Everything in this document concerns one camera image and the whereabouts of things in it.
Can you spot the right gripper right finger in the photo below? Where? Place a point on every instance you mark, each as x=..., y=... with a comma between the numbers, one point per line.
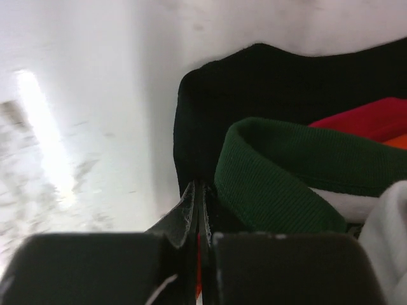
x=247, y=267

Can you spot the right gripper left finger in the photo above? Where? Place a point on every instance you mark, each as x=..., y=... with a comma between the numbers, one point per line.
x=158, y=266

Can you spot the dark green t shirt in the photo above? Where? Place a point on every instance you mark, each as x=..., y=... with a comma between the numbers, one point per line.
x=286, y=178

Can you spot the black t shirt pile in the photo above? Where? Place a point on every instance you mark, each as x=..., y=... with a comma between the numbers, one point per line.
x=265, y=82

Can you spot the orange t shirt pile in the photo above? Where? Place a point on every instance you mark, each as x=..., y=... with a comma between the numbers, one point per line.
x=398, y=142

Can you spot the magenta t shirt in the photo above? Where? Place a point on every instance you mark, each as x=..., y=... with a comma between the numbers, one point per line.
x=380, y=121

